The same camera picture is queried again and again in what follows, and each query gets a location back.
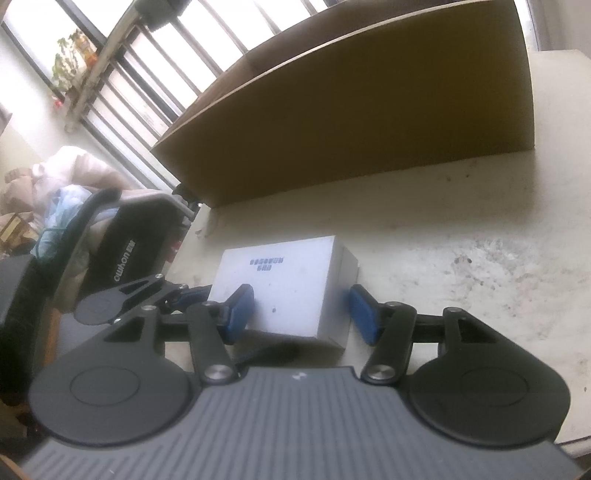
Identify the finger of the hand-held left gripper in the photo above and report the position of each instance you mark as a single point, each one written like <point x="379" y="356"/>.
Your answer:
<point x="198" y="293"/>

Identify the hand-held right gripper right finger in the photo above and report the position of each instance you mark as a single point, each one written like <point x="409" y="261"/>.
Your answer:
<point x="364" y="314"/>

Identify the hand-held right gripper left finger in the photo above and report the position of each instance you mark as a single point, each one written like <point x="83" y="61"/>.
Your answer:
<point x="238" y="311"/>

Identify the white rectangular carton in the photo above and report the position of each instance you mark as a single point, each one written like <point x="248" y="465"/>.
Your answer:
<point x="286" y="286"/>

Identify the brown cardboard box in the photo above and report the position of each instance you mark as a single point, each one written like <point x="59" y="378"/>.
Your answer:
<point x="369" y="115"/>

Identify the black chair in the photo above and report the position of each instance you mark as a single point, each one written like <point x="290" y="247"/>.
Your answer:
<point x="134" y="249"/>

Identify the light blue cloth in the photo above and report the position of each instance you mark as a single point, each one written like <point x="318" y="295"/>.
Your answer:
<point x="69" y="203"/>

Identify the window security bars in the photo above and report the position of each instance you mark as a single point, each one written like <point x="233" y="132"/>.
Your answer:
<point x="159" y="60"/>

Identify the potted plant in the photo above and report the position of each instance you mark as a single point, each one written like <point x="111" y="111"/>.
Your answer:
<point x="64" y="60"/>

